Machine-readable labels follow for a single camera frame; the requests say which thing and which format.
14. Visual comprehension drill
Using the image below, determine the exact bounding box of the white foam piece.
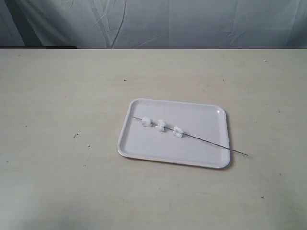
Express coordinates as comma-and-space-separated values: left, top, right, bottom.
141, 117, 153, 127
155, 119, 166, 132
172, 126, 184, 138

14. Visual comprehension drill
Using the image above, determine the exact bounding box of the thin metal skewer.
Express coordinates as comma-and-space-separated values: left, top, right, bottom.
130, 116, 249, 156

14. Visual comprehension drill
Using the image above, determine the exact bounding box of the white rectangular plastic tray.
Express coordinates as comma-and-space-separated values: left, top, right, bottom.
118, 98, 231, 169

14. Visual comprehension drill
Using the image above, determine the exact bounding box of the grey backdrop curtain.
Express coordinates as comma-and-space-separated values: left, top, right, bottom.
0, 0, 307, 49

